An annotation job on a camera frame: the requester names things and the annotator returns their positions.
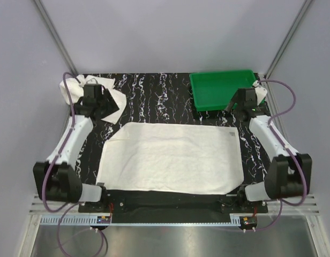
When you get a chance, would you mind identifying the white towel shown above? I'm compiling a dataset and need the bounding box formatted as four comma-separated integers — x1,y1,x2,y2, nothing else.
97,123,244,195
65,74,127,125

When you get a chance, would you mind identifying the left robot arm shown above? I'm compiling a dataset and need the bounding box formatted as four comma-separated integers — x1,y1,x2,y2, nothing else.
33,84,119,203

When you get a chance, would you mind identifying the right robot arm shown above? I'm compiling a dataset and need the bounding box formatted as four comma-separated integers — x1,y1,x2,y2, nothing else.
225,87,312,206

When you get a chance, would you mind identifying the green plastic tray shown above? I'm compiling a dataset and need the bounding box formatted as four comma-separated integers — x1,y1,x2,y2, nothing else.
190,70,256,112

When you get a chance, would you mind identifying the black marble pattern mat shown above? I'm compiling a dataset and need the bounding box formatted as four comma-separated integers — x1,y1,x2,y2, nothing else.
46,72,305,195

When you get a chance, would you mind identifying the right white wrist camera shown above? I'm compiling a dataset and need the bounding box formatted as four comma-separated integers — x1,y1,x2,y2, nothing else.
252,80,267,105

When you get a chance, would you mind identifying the right aluminium frame post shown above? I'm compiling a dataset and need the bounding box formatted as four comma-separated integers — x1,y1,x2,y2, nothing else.
264,0,316,80

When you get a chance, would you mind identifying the aluminium frame post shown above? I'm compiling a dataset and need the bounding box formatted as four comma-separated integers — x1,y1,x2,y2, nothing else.
31,0,78,75
264,0,316,80

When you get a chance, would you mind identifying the left aluminium frame post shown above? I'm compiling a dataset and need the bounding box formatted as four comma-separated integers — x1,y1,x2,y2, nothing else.
31,0,78,75

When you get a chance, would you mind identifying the white slotted cable duct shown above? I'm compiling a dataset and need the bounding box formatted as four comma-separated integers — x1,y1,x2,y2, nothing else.
40,215,111,226

